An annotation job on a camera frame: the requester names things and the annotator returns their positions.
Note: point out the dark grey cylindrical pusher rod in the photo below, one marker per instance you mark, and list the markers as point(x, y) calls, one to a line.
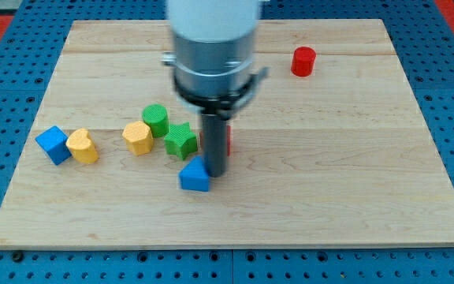
point(214, 144)

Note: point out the yellow heart block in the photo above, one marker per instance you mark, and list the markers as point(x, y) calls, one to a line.
point(82, 146)

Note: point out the green cylinder block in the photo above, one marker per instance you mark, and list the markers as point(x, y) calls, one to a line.
point(156, 117)

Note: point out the blue cube block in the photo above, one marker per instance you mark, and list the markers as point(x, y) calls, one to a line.
point(53, 143)

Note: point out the blue triangle block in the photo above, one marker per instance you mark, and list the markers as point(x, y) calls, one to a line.
point(194, 176)

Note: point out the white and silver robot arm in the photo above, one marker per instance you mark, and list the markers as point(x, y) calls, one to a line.
point(212, 57)

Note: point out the red star block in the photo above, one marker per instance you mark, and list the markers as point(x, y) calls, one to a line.
point(203, 141)

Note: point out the green star block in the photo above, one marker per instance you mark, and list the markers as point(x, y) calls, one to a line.
point(180, 141)

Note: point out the yellow hexagon block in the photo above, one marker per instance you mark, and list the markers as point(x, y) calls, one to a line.
point(138, 138)

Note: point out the red cylinder block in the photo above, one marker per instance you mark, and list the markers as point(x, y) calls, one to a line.
point(303, 61)

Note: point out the wooden board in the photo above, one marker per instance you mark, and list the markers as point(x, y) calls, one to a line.
point(339, 159)

